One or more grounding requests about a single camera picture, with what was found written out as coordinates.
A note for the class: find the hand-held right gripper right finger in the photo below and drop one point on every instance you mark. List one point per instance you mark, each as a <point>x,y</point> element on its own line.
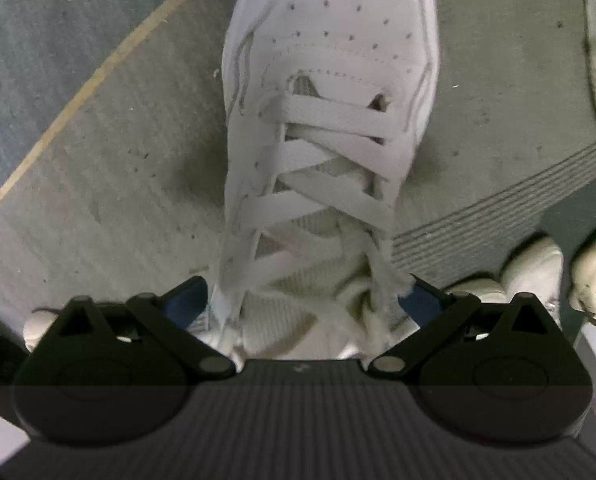
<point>420,305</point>

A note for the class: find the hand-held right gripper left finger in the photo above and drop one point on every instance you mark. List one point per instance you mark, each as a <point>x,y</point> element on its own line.
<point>188,302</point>

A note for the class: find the cream lace-up sneaker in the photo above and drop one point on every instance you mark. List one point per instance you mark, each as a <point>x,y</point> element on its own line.
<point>533,270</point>

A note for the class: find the grey striped door mat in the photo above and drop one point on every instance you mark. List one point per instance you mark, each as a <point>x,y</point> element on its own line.
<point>128,185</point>

